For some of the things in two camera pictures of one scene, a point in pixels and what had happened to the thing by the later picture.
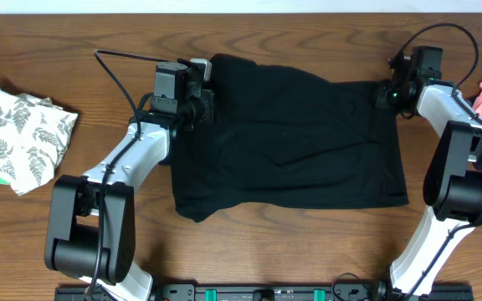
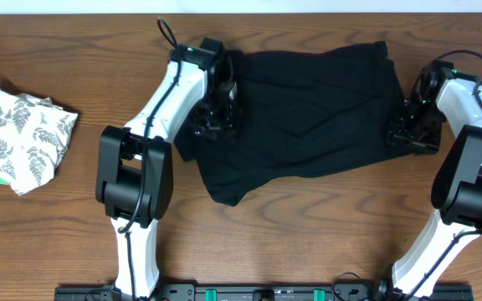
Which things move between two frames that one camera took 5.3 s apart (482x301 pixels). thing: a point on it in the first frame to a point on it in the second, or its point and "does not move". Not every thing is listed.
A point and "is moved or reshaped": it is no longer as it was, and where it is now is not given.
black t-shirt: [280, 137] is moved or reshaped
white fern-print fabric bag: [17, 140] does not move
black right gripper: [380, 99] to [397, 129]
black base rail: [267, 292] does not move
